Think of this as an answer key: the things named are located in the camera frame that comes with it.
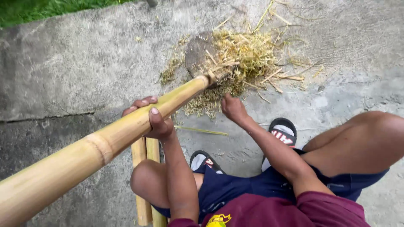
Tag thin green bamboo sliver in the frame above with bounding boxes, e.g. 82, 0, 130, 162
174, 125, 229, 136

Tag person's leg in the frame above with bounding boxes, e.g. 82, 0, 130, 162
301, 110, 404, 179
130, 159, 205, 210

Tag split bamboo slat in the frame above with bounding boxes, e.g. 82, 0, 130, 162
145, 136, 168, 227
131, 136, 153, 226

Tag thick yellow bamboo pole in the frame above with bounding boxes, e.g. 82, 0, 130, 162
0, 74, 218, 227

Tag round brown wooden chopping block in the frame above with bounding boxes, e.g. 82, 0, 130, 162
184, 31, 235, 89

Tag person's black sandal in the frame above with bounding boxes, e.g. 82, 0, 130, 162
261, 117, 297, 173
189, 150, 226, 175

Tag navy blue shorts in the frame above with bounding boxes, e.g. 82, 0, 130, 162
151, 148, 390, 223

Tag person's left hand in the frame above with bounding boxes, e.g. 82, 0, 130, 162
121, 95, 175, 140

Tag pile of bamboo shavings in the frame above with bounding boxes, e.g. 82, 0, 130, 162
158, 0, 327, 120

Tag person's right black sandal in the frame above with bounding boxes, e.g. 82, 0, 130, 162
261, 117, 297, 173

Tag person's left leg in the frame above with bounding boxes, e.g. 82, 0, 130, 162
130, 159, 205, 210

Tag person's right hand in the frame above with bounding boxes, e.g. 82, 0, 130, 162
220, 93, 254, 127

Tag patch of green grass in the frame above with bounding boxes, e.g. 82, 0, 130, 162
0, 0, 137, 29

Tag person's right leg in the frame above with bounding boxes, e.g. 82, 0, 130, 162
301, 110, 404, 179

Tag person's left black sandal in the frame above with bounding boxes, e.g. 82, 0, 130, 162
189, 150, 226, 175

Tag maroon shirt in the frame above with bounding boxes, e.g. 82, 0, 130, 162
167, 191, 372, 227

